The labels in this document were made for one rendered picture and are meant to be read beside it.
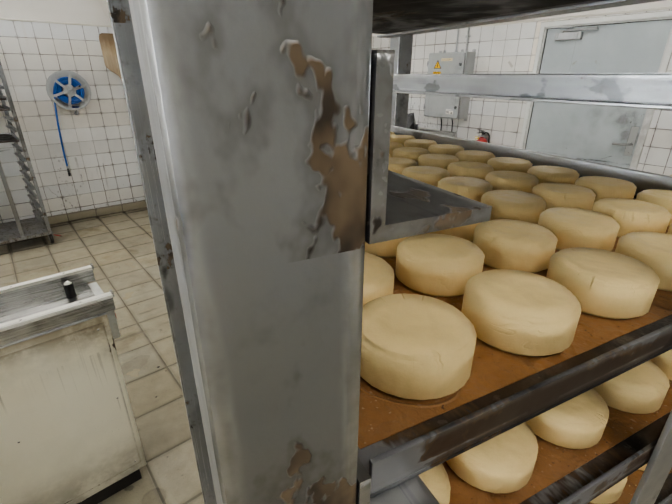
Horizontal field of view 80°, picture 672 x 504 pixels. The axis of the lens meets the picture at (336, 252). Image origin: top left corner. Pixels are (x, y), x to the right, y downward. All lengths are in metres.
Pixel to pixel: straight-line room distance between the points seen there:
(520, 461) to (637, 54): 4.41
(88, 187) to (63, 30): 1.67
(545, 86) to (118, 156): 5.40
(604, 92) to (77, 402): 1.72
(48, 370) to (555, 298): 1.60
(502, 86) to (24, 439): 1.73
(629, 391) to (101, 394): 1.67
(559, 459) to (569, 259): 0.12
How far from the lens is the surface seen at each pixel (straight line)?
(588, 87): 0.54
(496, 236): 0.27
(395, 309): 0.18
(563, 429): 0.28
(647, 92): 0.51
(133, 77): 0.66
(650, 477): 0.32
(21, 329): 1.61
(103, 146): 5.67
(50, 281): 1.87
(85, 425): 1.85
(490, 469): 0.25
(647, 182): 0.51
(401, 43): 0.81
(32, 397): 1.73
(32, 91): 5.55
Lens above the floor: 1.60
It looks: 24 degrees down
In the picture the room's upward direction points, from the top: straight up
